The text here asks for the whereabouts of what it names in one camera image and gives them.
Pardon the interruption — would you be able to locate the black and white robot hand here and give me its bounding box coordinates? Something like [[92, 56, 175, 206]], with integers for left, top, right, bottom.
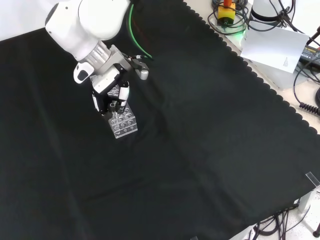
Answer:
[[90, 67, 131, 118]]

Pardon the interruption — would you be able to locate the clear plastic test tube rack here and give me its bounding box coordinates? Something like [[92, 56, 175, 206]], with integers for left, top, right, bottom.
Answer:
[[89, 76, 139, 139]]

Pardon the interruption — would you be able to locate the black bench cloth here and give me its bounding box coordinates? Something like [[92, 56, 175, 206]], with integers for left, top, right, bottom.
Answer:
[[0, 0, 320, 240]]

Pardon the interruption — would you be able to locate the yellow emergency stop button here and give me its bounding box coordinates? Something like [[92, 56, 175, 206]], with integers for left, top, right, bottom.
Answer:
[[216, 0, 237, 27]]

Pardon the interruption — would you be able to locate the pale board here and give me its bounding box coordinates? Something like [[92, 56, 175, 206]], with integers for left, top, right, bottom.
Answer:
[[207, 14, 301, 91]]

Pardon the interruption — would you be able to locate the white paper sheet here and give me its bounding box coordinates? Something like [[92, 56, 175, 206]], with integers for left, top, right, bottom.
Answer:
[[239, 22, 310, 74]]

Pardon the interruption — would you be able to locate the black power adapter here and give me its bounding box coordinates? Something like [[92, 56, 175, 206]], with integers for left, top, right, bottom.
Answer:
[[298, 44, 320, 65]]

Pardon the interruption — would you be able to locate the clear plastic clip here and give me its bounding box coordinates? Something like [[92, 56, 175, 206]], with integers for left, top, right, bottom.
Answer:
[[305, 171, 320, 188]]

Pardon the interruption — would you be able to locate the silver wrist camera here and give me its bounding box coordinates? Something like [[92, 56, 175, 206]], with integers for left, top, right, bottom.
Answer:
[[130, 59, 150, 81]]

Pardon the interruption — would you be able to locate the green cable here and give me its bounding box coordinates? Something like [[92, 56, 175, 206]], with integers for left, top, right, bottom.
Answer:
[[128, 2, 154, 62]]

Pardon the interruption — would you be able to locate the black coiled cable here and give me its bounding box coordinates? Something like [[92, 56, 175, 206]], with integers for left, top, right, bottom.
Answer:
[[299, 102, 320, 115]]

